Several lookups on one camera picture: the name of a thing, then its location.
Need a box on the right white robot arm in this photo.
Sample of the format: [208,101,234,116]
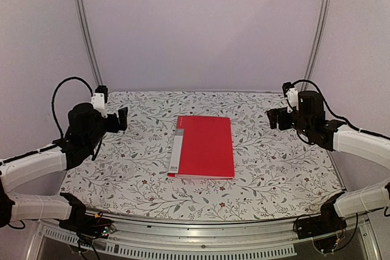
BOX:
[266,87,389,233]

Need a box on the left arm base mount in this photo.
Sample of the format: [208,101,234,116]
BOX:
[58,192,116,239]

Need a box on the aluminium frame post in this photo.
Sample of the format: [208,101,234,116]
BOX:
[74,0,103,85]
[304,0,331,80]

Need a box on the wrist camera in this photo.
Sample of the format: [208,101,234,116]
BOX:
[90,85,108,118]
[282,82,299,113]

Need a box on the red file folder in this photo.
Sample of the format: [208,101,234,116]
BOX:
[168,116,235,180]

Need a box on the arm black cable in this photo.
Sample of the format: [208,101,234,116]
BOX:
[291,79,390,139]
[51,77,94,139]

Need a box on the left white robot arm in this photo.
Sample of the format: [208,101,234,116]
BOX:
[1,102,128,232]

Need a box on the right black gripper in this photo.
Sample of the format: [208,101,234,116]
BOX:
[268,107,313,138]

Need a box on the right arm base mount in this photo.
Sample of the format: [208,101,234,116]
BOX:
[292,192,347,254]

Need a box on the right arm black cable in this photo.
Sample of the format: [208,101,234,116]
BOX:
[291,79,390,139]

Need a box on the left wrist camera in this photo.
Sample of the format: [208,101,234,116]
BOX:
[90,85,108,118]

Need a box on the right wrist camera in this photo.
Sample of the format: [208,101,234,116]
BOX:
[282,82,299,113]

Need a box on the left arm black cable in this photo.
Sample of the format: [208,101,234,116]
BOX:
[51,77,94,139]

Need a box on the aluminium front rail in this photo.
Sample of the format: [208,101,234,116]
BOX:
[26,213,389,259]

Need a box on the right aluminium frame post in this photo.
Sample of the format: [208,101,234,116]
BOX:
[304,0,331,80]

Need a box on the left aluminium frame post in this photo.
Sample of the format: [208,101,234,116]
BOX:
[74,0,103,85]

